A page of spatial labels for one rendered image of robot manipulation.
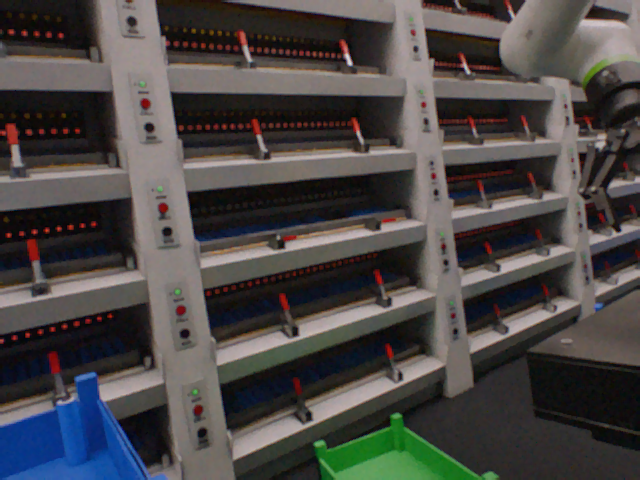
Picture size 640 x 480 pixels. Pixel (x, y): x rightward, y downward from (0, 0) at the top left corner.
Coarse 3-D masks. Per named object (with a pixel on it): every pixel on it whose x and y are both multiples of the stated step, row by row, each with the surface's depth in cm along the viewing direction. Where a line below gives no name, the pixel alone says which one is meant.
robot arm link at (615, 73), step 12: (624, 60) 74; (600, 72) 76; (612, 72) 74; (624, 72) 73; (636, 72) 72; (588, 84) 78; (600, 84) 75; (612, 84) 73; (624, 84) 72; (636, 84) 72; (588, 96) 78; (600, 96) 74; (612, 96) 74; (600, 120) 78
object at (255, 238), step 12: (360, 216) 114; (372, 216) 114; (384, 216) 117; (396, 216) 119; (288, 228) 102; (300, 228) 103; (312, 228) 105; (324, 228) 107; (336, 228) 108; (348, 228) 109; (216, 240) 93; (228, 240) 93; (240, 240) 95; (252, 240) 97; (264, 240) 98; (204, 252) 91
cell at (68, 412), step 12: (72, 396) 46; (60, 408) 44; (72, 408) 44; (60, 420) 44; (72, 420) 44; (72, 432) 44; (72, 444) 44; (84, 444) 45; (72, 456) 44; (84, 456) 45
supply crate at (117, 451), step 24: (96, 384) 47; (96, 408) 47; (0, 432) 44; (24, 432) 45; (48, 432) 46; (96, 432) 47; (120, 432) 38; (0, 456) 44; (24, 456) 45; (48, 456) 46; (96, 456) 46; (120, 456) 38
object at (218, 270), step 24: (384, 192) 129; (216, 216) 105; (240, 216) 109; (408, 216) 121; (312, 240) 102; (336, 240) 103; (360, 240) 107; (384, 240) 111; (408, 240) 116; (216, 264) 87; (240, 264) 90; (264, 264) 93; (288, 264) 97; (312, 264) 100
